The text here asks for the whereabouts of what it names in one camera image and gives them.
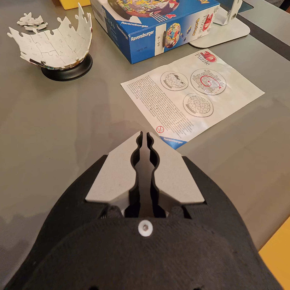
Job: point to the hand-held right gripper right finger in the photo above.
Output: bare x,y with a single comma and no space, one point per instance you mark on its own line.
179,181

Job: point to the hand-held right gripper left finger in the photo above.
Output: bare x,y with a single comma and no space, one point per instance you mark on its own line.
112,181

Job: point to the white half-built puzzle ball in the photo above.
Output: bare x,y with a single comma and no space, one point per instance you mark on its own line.
56,47

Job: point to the yellow plastic bin holding pieces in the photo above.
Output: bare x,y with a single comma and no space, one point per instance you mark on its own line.
74,3

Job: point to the black round ball stand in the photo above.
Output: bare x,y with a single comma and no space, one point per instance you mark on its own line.
68,73

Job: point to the blue puzzle box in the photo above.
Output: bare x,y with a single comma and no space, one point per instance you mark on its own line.
145,45

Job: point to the printed instruction sheet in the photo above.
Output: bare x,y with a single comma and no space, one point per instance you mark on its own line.
147,95

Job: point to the white desk stand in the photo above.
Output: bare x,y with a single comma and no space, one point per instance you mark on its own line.
217,34

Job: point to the long black tape strip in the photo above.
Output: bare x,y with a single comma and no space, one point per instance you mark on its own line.
271,43

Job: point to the white jigsaw piece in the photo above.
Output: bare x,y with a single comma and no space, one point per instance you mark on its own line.
36,26
29,19

